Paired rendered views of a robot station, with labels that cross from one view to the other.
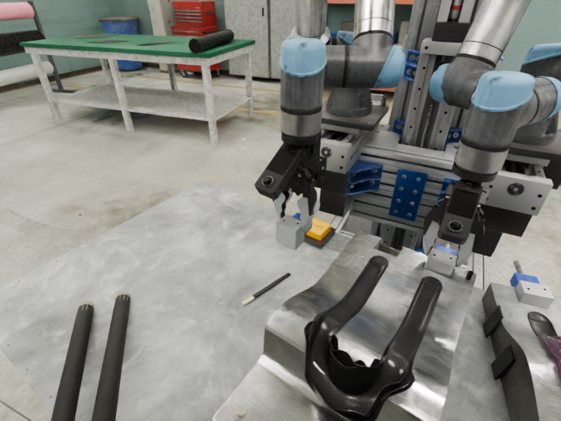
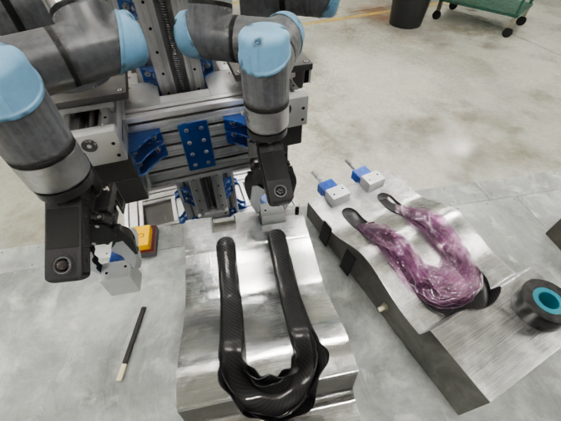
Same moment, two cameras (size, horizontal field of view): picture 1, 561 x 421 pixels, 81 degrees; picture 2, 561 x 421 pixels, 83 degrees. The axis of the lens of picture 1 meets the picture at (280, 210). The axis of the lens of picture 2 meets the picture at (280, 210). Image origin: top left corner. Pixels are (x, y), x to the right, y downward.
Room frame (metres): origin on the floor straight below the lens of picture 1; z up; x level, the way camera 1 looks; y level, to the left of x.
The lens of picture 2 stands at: (0.18, -0.02, 1.43)
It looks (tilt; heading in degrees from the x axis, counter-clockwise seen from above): 49 degrees down; 314
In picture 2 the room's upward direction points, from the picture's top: straight up
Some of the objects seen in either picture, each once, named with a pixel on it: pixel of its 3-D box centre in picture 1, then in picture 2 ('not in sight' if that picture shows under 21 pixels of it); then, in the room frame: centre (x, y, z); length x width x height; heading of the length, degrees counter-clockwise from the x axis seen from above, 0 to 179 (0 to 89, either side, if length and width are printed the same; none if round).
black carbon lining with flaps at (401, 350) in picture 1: (381, 314); (263, 302); (0.37, -0.17, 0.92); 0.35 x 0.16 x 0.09; 145
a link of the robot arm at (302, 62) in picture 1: (302, 75); (12, 107); (0.60, -0.04, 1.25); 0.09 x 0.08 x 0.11; 174
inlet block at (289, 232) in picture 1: (301, 221); (125, 255); (0.61, -0.05, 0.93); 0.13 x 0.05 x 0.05; 145
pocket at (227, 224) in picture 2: (387, 253); (224, 228); (0.57, -0.24, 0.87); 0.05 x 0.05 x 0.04; 55
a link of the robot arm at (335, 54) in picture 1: (314, 66); (12, 71); (0.69, -0.07, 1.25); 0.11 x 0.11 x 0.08; 84
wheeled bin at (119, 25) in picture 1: (123, 44); not in sight; (7.40, 3.16, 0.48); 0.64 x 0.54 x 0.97; 72
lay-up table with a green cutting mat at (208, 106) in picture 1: (146, 77); not in sight; (4.21, 1.62, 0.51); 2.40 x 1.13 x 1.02; 70
